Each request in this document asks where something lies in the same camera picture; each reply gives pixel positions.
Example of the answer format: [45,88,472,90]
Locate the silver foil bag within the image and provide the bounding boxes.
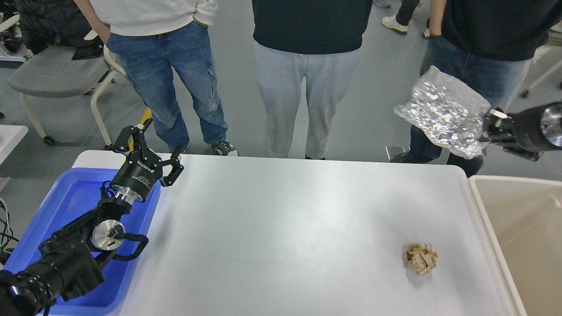
[393,65,492,159]

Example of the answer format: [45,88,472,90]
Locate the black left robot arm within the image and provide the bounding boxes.
[1,119,184,316]

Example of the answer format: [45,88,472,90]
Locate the person in white sweatshirt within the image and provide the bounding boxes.
[76,0,239,156]

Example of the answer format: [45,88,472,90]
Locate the white side table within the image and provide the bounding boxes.
[0,125,29,164]

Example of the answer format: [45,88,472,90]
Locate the small metal floor plate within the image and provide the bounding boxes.
[385,146,409,161]

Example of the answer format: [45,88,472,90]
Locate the beige plastic bin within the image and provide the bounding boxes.
[468,176,562,316]

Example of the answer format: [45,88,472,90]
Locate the person in dark jeans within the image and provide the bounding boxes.
[391,0,561,177]

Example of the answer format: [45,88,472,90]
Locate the black jacket on chair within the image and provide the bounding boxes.
[14,0,104,60]

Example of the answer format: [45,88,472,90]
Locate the person in grey sweatpants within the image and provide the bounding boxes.
[252,0,373,160]

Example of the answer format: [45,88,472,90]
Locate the grey chair with white frame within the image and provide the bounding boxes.
[8,46,125,148]

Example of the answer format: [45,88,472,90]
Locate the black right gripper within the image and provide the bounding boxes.
[482,105,549,162]

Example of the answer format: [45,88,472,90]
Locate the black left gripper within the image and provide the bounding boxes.
[106,126,184,202]

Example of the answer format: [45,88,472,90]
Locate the distant person's legs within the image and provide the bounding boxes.
[372,0,430,39]

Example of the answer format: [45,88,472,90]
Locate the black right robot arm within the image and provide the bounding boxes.
[479,102,562,162]

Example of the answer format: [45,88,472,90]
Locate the crumpled brown paper ball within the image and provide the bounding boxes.
[403,243,439,276]

